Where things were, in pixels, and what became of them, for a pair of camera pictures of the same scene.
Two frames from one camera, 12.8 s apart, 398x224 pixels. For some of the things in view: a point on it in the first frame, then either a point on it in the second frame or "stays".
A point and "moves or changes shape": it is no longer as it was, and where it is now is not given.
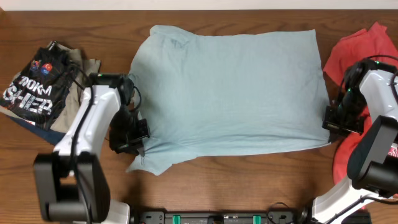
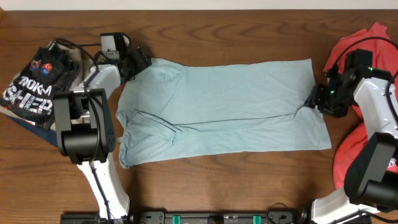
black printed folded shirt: x=38 y=92 stays
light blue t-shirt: x=227 y=93 moves or changes shape
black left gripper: x=132 y=144 to x=145 y=60
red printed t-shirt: x=372 y=42 stays
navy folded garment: x=50 y=136 stays
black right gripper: x=338 y=131 to x=316 y=98
